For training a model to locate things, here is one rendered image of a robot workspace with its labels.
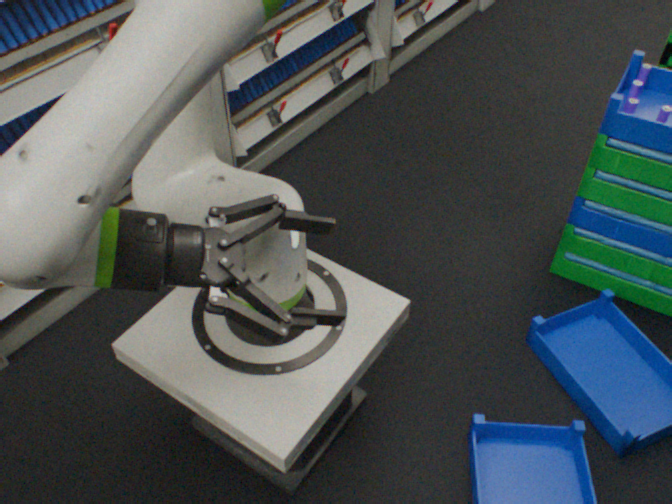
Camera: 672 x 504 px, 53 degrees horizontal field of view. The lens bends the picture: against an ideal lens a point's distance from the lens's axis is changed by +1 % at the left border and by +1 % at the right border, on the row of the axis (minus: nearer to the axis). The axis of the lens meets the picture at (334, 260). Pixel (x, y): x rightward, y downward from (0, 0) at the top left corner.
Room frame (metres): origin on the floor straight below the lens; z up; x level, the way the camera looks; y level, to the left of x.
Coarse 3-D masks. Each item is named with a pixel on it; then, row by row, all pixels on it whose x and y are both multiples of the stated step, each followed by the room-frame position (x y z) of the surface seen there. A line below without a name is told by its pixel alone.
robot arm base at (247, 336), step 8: (208, 296) 0.70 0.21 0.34; (304, 296) 0.68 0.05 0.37; (312, 296) 0.71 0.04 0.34; (296, 304) 0.65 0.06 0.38; (304, 304) 0.67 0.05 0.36; (312, 304) 0.69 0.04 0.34; (232, 328) 0.64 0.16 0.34; (240, 328) 0.64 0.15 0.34; (240, 336) 0.63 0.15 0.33; (248, 336) 0.62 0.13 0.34; (256, 336) 0.62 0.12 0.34; (288, 336) 0.63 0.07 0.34; (296, 336) 0.63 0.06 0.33; (256, 344) 0.62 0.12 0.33; (264, 344) 0.62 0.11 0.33; (272, 344) 0.62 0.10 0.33; (280, 344) 0.62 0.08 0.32
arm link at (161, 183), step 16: (208, 96) 0.80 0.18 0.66; (192, 112) 0.77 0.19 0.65; (208, 112) 0.80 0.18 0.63; (176, 128) 0.76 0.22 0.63; (192, 128) 0.77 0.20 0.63; (208, 128) 0.79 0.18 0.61; (160, 144) 0.75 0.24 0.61; (176, 144) 0.75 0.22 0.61; (192, 144) 0.76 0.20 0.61; (208, 144) 0.78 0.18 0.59; (144, 160) 0.75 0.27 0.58; (160, 160) 0.75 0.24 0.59; (176, 160) 0.75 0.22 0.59; (192, 160) 0.75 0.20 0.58; (208, 160) 0.77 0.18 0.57; (144, 176) 0.75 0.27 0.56; (160, 176) 0.74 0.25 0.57; (176, 176) 0.74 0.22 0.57; (192, 176) 0.73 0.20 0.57; (144, 192) 0.74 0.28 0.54; (160, 192) 0.73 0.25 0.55; (176, 192) 0.72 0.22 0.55; (144, 208) 0.73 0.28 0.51; (160, 208) 0.71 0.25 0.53; (176, 208) 0.70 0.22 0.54
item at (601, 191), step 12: (588, 168) 1.07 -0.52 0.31; (588, 180) 1.06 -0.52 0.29; (600, 180) 1.05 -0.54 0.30; (588, 192) 1.06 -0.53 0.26; (600, 192) 1.05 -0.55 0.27; (612, 192) 1.04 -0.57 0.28; (624, 192) 1.03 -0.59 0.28; (636, 192) 1.02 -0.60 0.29; (612, 204) 1.03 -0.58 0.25; (624, 204) 1.02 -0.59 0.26; (636, 204) 1.01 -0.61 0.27; (648, 204) 1.00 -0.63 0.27; (660, 204) 0.99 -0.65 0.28; (648, 216) 1.00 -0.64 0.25; (660, 216) 0.99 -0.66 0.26
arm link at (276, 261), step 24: (216, 168) 0.75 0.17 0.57; (192, 192) 0.71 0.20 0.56; (216, 192) 0.70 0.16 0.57; (240, 192) 0.70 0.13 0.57; (264, 192) 0.70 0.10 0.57; (288, 192) 0.70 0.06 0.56; (192, 216) 0.68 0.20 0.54; (264, 240) 0.63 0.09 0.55; (288, 240) 0.64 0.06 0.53; (264, 264) 0.63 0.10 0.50; (288, 264) 0.64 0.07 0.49; (264, 288) 0.63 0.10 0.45; (288, 288) 0.64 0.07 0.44
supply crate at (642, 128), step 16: (640, 64) 1.22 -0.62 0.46; (624, 80) 1.20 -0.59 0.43; (656, 80) 1.21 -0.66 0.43; (624, 96) 1.19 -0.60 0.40; (640, 96) 1.19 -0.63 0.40; (656, 96) 1.19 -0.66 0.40; (608, 112) 1.07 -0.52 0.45; (640, 112) 1.13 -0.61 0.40; (656, 112) 1.13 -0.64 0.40; (608, 128) 1.06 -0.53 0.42; (624, 128) 1.05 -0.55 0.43; (640, 128) 1.04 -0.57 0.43; (656, 128) 1.02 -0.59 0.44; (640, 144) 1.03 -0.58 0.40; (656, 144) 1.02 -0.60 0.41
